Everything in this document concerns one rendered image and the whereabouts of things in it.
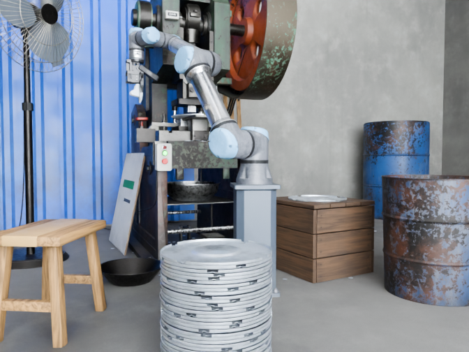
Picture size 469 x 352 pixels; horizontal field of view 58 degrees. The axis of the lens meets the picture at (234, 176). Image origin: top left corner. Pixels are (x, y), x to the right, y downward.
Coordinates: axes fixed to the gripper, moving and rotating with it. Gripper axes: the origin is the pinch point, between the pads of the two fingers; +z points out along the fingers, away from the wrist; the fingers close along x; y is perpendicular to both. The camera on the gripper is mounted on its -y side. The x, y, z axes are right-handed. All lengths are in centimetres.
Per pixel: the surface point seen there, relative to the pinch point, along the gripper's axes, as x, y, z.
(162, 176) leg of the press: 7.1, -9.0, 38.2
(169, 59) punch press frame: -9.9, -17.4, -24.0
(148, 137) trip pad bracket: 3.1, -2.9, 18.6
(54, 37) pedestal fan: -33, 40, -36
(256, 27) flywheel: -11, -69, -47
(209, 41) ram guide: -12, -40, -37
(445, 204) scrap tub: 103, -93, 46
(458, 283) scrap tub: 105, -98, 76
